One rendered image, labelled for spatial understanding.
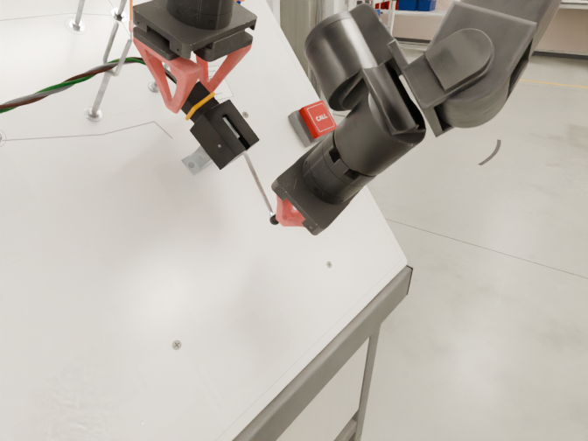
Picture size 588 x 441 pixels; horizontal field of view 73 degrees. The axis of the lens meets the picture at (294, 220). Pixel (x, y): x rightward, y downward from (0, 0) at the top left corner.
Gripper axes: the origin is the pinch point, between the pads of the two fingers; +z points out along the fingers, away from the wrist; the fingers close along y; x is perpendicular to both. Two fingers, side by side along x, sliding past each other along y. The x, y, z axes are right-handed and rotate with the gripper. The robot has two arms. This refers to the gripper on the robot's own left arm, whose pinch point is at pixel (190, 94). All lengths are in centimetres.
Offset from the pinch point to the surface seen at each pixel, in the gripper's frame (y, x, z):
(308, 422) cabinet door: 4, 36, 43
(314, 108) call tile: -19.8, 7.3, 6.4
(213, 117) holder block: 1.2, 4.1, -0.3
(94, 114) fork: 6.8, -7.0, 4.1
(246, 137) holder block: -0.7, 7.5, 1.1
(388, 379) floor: -50, 65, 108
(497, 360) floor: -80, 97, 98
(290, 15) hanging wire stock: -87, -34, 29
